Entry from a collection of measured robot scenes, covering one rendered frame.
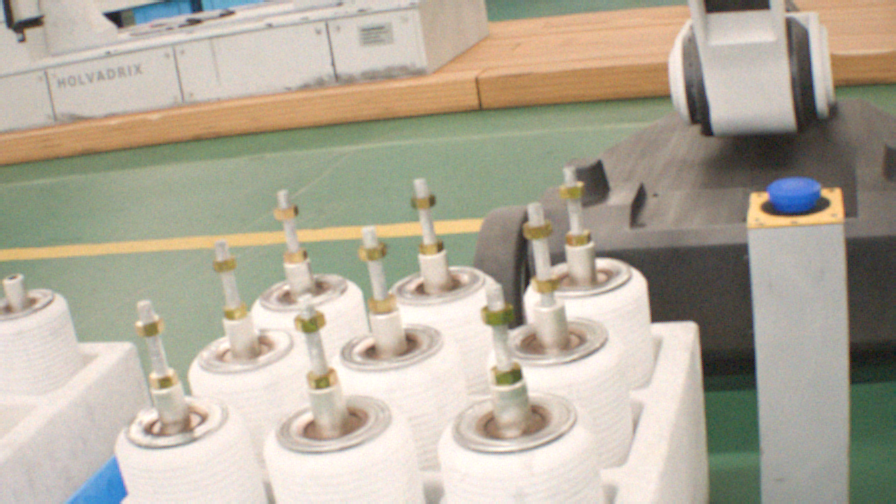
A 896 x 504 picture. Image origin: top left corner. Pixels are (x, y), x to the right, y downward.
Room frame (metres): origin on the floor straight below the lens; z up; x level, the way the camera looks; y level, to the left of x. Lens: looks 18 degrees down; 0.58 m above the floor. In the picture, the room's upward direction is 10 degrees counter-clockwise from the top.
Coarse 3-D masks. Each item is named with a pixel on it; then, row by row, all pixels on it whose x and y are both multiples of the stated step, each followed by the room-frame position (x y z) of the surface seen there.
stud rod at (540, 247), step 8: (528, 208) 0.76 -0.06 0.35; (536, 208) 0.76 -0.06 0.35; (528, 216) 0.76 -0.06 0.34; (536, 216) 0.76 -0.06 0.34; (536, 224) 0.76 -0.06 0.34; (536, 240) 0.76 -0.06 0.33; (544, 240) 0.76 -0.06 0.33; (536, 248) 0.76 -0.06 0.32; (544, 248) 0.76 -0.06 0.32; (536, 256) 0.76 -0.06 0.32; (544, 256) 0.76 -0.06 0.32; (536, 264) 0.76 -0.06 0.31; (544, 264) 0.76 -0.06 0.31; (544, 272) 0.76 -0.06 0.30; (544, 296) 0.76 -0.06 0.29; (552, 296) 0.76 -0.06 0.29; (544, 304) 0.76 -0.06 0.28; (552, 304) 0.76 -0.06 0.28
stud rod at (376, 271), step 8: (368, 232) 0.80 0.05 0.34; (368, 240) 0.80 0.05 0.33; (376, 240) 0.80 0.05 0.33; (368, 264) 0.80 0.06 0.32; (376, 264) 0.80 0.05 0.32; (376, 272) 0.80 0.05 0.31; (376, 280) 0.80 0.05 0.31; (384, 280) 0.80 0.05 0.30; (376, 288) 0.80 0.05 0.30; (384, 288) 0.80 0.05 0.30; (376, 296) 0.80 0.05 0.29; (384, 296) 0.80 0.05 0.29; (384, 312) 0.80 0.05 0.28
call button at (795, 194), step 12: (780, 180) 0.79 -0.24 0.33; (792, 180) 0.79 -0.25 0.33; (804, 180) 0.78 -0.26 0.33; (768, 192) 0.78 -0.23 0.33; (780, 192) 0.77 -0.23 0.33; (792, 192) 0.76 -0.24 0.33; (804, 192) 0.76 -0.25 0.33; (816, 192) 0.76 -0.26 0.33; (780, 204) 0.77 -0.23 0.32; (792, 204) 0.76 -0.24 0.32; (804, 204) 0.76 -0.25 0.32
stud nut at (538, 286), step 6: (552, 276) 0.76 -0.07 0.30; (558, 276) 0.76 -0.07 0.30; (534, 282) 0.76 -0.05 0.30; (540, 282) 0.76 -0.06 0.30; (546, 282) 0.76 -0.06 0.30; (552, 282) 0.76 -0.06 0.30; (558, 282) 0.76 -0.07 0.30; (534, 288) 0.76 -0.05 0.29; (540, 288) 0.76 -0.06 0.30; (546, 288) 0.76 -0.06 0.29; (552, 288) 0.76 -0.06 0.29; (558, 288) 0.76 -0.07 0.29
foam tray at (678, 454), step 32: (672, 352) 0.87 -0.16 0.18; (672, 384) 0.81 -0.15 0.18; (640, 416) 0.77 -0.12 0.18; (672, 416) 0.76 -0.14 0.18; (640, 448) 0.72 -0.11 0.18; (672, 448) 0.74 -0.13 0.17; (704, 448) 0.91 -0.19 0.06; (608, 480) 0.69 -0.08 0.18; (640, 480) 0.68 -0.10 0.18; (672, 480) 0.73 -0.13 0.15; (704, 480) 0.89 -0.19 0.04
